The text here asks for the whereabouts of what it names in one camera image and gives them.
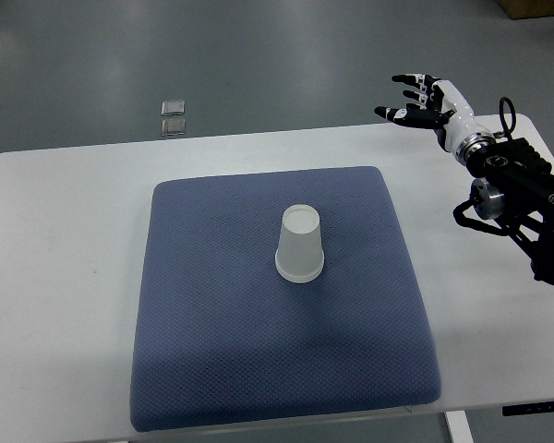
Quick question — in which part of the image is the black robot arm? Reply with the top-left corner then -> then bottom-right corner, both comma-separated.
452,97 -> 554,286

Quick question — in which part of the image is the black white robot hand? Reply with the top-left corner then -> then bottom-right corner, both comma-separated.
374,74 -> 496,162

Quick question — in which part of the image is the lower metal floor plate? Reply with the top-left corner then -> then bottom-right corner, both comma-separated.
161,118 -> 187,137

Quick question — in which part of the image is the black table control panel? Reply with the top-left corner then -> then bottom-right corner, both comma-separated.
501,401 -> 554,417

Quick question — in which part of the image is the white table leg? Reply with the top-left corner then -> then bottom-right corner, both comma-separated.
444,411 -> 474,443

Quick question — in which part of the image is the brown cardboard box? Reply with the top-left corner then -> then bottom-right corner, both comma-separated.
498,0 -> 554,19

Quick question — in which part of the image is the metal floor plate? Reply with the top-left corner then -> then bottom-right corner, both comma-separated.
161,100 -> 186,116
161,118 -> 187,137

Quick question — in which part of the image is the blue fabric cushion mat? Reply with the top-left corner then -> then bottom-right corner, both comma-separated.
130,166 -> 441,432

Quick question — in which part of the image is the white paper cup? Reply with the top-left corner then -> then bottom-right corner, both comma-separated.
274,204 -> 324,274
276,264 -> 323,284

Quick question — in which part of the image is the upper metal floor plate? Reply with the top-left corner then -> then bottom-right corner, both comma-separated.
161,100 -> 186,116

